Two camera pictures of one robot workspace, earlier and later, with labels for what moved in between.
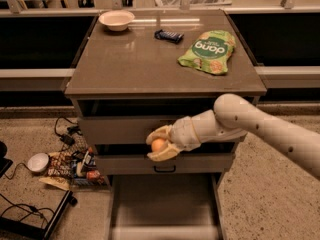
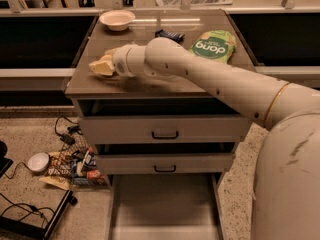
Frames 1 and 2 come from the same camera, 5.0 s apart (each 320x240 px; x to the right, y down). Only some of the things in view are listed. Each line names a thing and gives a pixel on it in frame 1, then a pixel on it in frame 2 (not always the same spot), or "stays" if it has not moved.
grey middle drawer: x=140 y=163 stays
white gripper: x=182 y=134 to x=120 y=63
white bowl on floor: x=37 y=161 stays
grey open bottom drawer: x=165 y=206 stays
